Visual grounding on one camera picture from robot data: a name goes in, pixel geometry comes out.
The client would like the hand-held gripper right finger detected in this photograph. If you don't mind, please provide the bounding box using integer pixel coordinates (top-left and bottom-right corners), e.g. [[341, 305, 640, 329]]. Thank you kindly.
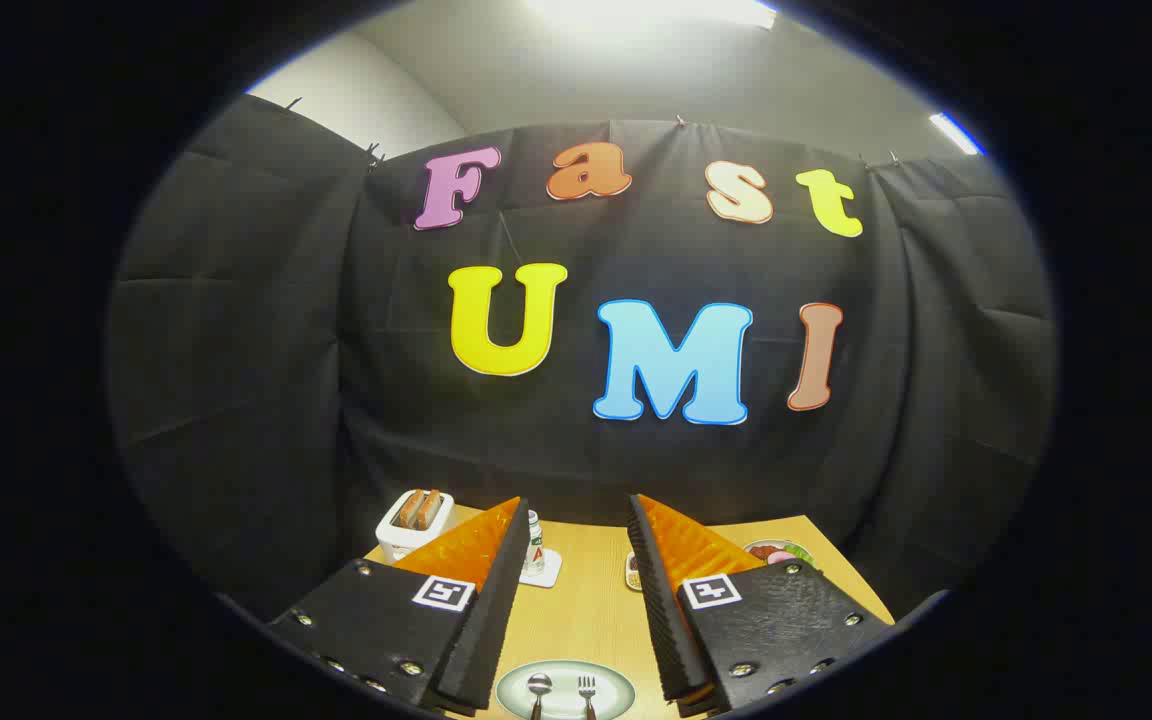
[[626, 493, 895, 719]]

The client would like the pale green plate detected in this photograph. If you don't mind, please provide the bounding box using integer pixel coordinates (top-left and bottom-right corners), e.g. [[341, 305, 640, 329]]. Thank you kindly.
[[495, 659, 637, 720]]

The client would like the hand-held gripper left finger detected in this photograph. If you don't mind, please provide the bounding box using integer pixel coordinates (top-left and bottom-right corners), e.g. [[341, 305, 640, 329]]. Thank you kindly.
[[271, 497, 531, 717]]

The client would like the white square coaster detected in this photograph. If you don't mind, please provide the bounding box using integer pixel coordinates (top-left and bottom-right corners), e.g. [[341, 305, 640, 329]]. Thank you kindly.
[[519, 548, 563, 588]]

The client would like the ceiling light panel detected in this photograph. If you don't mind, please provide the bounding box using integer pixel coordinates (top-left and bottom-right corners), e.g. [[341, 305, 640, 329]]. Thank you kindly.
[[526, 0, 777, 31], [929, 112, 984, 157]]

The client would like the white toaster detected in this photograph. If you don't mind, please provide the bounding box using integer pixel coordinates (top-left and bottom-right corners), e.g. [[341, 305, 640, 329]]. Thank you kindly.
[[376, 489, 456, 564]]

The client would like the white plate with food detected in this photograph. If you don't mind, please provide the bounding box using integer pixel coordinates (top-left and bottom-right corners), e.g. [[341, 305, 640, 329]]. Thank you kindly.
[[742, 539, 816, 569]]

